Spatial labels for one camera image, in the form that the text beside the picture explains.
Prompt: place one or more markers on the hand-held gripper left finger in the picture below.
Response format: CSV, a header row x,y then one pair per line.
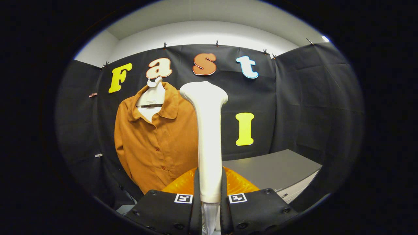
x,y
163,212

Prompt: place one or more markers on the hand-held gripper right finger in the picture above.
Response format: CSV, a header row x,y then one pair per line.
x,y
258,212

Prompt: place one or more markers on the brown button-up shirt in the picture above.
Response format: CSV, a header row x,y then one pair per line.
x,y
153,153

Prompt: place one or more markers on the white garment steamer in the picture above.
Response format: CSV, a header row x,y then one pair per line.
x,y
209,130

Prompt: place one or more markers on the grey cabinet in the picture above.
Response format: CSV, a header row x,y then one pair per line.
x,y
277,169

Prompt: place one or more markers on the black backdrop cloth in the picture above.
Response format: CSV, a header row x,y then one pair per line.
x,y
310,114

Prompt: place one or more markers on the white mannequin torso stand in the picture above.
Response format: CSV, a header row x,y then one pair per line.
x,y
152,98

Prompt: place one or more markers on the small ceiling light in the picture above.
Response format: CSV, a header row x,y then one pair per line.
x,y
325,38

